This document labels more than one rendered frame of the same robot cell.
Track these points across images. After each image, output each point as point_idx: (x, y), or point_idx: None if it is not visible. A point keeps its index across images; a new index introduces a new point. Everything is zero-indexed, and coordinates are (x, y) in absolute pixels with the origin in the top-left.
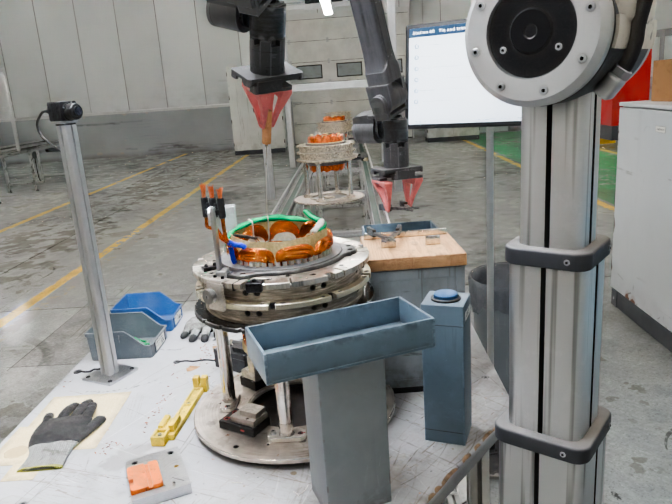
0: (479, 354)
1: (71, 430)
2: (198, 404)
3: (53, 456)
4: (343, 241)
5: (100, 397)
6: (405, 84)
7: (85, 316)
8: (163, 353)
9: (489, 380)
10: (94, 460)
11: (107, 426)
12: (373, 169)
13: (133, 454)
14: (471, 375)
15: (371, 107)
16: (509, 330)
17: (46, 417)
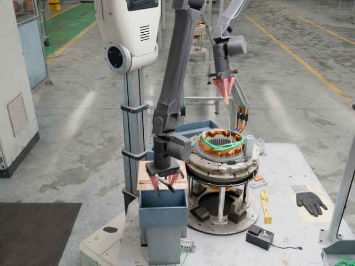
0: (125, 239)
1: (302, 195)
2: (259, 203)
3: (298, 188)
4: (195, 158)
5: (316, 220)
6: (153, 114)
7: None
8: (317, 259)
9: (130, 218)
10: (282, 189)
11: (293, 203)
12: (178, 163)
13: (270, 190)
14: (137, 222)
15: (177, 125)
16: (148, 125)
17: (322, 203)
